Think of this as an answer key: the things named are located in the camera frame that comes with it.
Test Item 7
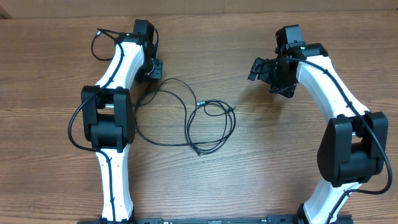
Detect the black cable with barrel plug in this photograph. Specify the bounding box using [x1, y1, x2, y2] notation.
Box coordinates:
[90, 28, 121, 62]

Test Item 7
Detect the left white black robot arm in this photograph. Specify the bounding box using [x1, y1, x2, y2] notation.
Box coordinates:
[71, 19, 163, 223]

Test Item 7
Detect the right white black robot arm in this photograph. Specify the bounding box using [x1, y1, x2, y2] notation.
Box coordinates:
[248, 25, 393, 223]

